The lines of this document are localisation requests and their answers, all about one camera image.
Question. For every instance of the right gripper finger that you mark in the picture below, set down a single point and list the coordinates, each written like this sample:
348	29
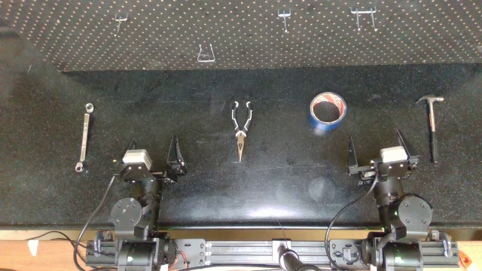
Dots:
352	158
403	145

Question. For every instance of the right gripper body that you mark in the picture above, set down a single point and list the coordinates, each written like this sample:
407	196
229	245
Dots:
393	170

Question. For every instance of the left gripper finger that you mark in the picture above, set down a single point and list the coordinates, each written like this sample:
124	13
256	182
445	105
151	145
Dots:
176	156
131	146

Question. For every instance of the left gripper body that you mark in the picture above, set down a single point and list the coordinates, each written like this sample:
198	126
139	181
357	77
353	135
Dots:
162	175

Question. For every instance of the hammer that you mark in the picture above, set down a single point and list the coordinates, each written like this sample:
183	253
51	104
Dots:
432	116

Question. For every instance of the wrench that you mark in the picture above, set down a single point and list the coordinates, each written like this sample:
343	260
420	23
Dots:
85	135

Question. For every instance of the roll of blue tape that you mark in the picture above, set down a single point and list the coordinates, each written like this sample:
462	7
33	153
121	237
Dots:
317	122

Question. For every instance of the pliers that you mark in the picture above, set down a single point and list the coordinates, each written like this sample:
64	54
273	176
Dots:
241	145

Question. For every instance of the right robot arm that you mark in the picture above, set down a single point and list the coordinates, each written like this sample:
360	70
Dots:
414	216

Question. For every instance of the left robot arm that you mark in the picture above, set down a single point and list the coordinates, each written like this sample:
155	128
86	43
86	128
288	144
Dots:
126	216

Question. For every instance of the black pegboard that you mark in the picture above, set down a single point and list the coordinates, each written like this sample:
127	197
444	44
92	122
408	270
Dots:
301	45

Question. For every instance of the metal hook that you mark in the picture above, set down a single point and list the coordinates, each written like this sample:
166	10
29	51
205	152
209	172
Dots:
206	59
363	11
119	22
285	20

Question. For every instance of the orange object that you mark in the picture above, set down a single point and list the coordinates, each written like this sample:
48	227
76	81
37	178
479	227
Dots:
465	260

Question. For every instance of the white tape piece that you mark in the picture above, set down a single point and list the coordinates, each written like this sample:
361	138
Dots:
33	247

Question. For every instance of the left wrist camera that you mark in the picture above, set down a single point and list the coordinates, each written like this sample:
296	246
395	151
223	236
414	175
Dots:
137	157

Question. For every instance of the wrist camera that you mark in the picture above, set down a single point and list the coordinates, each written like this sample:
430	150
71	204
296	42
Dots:
393	154
137	157

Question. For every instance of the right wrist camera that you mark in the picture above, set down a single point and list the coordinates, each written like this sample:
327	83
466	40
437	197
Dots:
393	154

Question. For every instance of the mounting rail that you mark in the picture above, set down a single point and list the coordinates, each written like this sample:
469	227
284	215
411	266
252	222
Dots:
241	252

